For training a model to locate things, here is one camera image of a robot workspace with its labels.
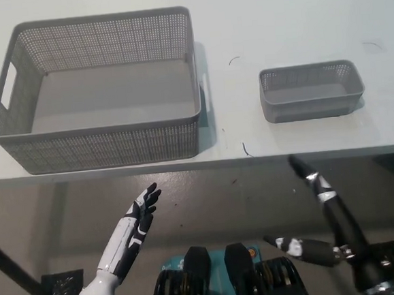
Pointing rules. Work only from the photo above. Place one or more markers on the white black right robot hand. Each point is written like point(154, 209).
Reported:
point(347, 231)

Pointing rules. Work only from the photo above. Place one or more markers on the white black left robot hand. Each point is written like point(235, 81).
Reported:
point(122, 242)

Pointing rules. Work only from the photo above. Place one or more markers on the small grey perforated basket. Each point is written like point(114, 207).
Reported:
point(310, 92)

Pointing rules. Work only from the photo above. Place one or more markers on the black teal robot body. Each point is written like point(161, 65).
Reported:
point(196, 274)

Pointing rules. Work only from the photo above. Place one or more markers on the large grey perforated basket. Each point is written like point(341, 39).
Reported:
point(111, 92)

